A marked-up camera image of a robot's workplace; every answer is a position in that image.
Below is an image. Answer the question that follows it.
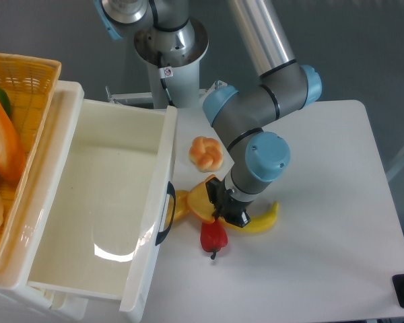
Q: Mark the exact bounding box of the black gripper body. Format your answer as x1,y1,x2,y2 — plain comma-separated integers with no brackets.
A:
218,181,250,219

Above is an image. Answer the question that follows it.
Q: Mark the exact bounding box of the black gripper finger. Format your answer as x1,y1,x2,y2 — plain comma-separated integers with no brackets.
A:
222,210,251,228
205,178,222,219

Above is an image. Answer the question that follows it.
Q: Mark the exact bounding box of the toast bread slice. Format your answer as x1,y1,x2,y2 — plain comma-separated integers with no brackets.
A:
186,174,217,224

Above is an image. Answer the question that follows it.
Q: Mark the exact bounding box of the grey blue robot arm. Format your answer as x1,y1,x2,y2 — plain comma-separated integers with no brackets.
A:
94,1,322,227

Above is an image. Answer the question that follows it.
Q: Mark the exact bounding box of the knotted bread roll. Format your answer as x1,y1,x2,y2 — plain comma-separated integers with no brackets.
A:
189,136,224,172

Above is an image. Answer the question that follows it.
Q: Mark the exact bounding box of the yellow banana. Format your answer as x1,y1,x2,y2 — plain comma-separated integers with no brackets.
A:
219,201,279,234

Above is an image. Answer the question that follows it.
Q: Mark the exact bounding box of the red bell pepper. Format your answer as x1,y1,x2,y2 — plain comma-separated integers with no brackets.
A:
200,221,228,260

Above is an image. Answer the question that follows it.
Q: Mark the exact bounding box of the yellow bell pepper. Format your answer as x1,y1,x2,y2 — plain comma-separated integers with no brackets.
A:
165,190,189,225

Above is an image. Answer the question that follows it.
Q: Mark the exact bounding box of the white plastic drawer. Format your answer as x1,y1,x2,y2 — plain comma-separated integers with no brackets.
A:
28,100,178,322

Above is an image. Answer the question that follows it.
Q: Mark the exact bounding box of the white drawer cabinet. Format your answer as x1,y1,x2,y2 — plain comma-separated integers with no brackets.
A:
0,80,147,323

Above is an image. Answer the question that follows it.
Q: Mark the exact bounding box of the orange baguette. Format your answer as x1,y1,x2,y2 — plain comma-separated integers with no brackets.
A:
0,103,26,182

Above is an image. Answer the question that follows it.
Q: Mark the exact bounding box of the orange woven basket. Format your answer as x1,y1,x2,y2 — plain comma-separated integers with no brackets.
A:
0,53,61,268

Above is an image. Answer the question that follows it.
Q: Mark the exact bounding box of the green pepper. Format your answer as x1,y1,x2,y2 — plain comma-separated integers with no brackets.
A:
0,87,11,118

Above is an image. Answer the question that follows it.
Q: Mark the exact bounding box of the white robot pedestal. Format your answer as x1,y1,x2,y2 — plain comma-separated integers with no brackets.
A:
104,16,228,110

